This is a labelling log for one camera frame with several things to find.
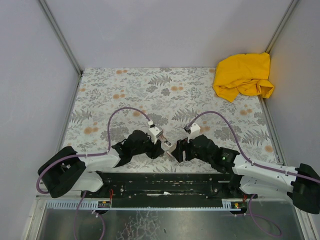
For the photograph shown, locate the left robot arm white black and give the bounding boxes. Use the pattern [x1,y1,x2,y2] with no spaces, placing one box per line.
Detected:
[36,130,165,198]

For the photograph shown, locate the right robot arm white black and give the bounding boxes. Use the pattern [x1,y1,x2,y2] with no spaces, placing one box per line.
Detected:
[169,135,320,215]

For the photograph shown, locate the floral patterned mat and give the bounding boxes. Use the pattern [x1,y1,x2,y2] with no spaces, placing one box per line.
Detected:
[63,67,279,164]

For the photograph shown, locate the yellow cloth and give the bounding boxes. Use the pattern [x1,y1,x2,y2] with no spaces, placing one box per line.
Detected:
[212,52,275,102]

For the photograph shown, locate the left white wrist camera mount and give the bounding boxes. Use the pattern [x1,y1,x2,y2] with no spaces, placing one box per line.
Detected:
[147,120,163,145]

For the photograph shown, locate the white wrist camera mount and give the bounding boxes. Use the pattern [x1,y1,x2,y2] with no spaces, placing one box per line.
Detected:
[147,120,163,145]
[183,123,201,141]

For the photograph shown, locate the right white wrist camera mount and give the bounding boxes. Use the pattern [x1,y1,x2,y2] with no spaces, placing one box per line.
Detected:
[183,123,201,141]

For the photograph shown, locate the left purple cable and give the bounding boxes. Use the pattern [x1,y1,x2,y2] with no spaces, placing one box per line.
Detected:
[36,106,157,240]

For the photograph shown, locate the purple cable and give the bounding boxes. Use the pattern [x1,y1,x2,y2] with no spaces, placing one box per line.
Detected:
[183,110,320,237]
[36,106,157,240]

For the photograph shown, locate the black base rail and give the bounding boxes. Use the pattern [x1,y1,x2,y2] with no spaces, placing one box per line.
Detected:
[51,171,258,208]

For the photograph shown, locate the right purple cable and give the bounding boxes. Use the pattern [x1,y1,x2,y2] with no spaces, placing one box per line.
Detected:
[183,110,320,237]

